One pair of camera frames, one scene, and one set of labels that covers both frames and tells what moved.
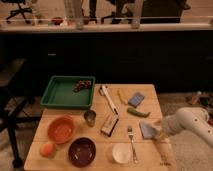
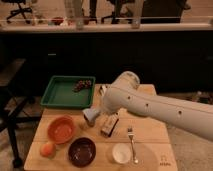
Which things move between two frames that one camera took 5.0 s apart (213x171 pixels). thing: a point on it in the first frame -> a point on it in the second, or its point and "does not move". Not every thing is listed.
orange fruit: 47,150 does not move
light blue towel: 147,129 -> 91,113
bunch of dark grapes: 81,84 does not move
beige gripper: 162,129 -> 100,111
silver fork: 131,135 does not move
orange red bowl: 60,129 does not move
